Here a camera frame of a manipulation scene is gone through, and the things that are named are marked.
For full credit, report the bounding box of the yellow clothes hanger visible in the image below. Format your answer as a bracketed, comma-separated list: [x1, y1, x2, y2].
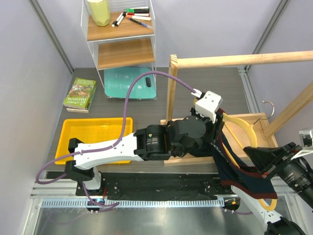
[193, 97, 278, 212]

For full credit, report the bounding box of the thin wooden block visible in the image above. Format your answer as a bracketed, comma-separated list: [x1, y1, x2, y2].
[67, 108, 89, 114]

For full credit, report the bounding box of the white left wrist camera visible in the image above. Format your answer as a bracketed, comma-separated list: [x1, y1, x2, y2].
[191, 89, 223, 124]

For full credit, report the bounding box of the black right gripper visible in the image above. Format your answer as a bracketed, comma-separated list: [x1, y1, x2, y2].
[244, 139, 313, 204]

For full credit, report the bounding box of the green paperback book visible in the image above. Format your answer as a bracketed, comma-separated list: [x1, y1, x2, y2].
[63, 78, 97, 110]

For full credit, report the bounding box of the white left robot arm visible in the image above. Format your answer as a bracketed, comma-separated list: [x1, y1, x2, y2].
[65, 108, 224, 195]

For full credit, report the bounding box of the black white marker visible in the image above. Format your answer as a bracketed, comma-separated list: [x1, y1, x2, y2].
[115, 12, 127, 26]
[111, 12, 124, 27]

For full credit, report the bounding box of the blue pen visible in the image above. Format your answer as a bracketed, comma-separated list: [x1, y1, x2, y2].
[127, 17, 153, 29]

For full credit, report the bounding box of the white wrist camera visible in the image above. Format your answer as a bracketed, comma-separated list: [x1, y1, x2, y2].
[191, 89, 223, 124]
[293, 128, 313, 159]

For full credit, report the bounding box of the red capped marker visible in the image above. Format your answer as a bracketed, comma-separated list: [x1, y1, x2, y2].
[126, 13, 150, 17]

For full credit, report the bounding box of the wooden clothes rack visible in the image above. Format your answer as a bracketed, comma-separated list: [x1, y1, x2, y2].
[160, 50, 313, 167]

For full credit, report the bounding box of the white slotted cable duct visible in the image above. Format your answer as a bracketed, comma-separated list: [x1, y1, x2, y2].
[41, 197, 224, 208]

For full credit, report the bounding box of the yellow plastic tray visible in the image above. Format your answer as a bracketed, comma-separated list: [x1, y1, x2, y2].
[55, 117, 123, 158]

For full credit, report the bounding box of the white wire shelf unit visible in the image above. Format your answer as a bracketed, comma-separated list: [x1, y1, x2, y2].
[81, 0, 156, 99]

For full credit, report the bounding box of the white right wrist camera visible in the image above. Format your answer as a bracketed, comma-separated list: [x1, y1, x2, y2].
[293, 128, 313, 159]

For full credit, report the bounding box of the teal cutting board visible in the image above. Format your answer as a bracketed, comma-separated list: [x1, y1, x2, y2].
[104, 67, 157, 99]

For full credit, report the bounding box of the green capped marker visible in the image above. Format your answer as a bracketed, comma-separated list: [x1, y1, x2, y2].
[125, 8, 150, 14]

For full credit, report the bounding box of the navy maroon tank top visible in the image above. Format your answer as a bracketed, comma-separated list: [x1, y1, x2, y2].
[188, 107, 278, 199]

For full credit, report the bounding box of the pale yellow cup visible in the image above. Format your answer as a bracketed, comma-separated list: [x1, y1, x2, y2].
[87, 0, 111, 26]

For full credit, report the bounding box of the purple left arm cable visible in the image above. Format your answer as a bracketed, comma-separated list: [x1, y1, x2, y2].
[35, 70, 203, 213]

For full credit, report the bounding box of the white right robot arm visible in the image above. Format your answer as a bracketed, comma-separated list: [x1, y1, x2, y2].
[221, 142, 313, 235]

